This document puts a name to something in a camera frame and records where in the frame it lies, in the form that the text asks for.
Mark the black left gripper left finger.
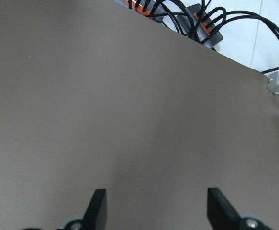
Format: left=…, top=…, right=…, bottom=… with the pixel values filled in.
left=57, top=188, right=107, bottom=230

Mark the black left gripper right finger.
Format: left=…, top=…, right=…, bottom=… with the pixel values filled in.
left=207, top=187, right=271, bottom=230

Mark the orange grey usb hub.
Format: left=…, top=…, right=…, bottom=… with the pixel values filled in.
left=113, top=0, right=168, bottom=25
left=176, top=3, right=223, bottom=48

